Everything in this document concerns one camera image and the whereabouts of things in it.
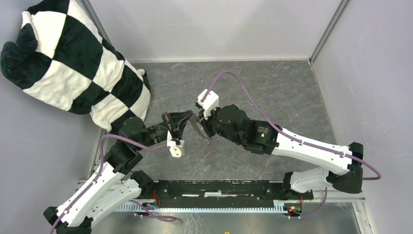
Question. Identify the aluminium corner post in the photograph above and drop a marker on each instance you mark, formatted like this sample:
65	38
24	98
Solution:
90	11
328	30

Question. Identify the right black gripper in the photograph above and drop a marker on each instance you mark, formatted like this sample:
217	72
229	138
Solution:
205	122

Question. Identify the right aluminium corner post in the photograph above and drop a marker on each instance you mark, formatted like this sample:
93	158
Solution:
328	30

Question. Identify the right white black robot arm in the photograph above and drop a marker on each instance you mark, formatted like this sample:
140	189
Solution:
337	166

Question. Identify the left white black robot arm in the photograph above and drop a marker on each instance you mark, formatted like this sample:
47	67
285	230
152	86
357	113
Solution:
114	182

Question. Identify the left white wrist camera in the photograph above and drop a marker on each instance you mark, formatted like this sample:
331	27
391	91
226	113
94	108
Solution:
176	146

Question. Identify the silver toothed metal strip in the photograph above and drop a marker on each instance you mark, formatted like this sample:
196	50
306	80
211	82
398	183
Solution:
275	208

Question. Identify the left aluminium corner post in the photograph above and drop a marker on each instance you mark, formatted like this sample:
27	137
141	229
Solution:
90	11

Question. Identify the black white checkered blanket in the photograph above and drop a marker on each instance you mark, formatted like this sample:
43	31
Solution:
61	59

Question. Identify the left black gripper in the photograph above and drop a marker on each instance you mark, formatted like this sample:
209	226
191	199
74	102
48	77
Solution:
180	119

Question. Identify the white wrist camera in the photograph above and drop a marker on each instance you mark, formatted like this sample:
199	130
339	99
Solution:
210	103
176	146

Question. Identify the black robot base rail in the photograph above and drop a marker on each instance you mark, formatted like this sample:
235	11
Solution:
216	193

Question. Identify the silver perforated metal plate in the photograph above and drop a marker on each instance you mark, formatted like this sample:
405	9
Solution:
194	124

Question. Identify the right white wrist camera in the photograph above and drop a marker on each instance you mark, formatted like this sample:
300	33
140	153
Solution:
210	103

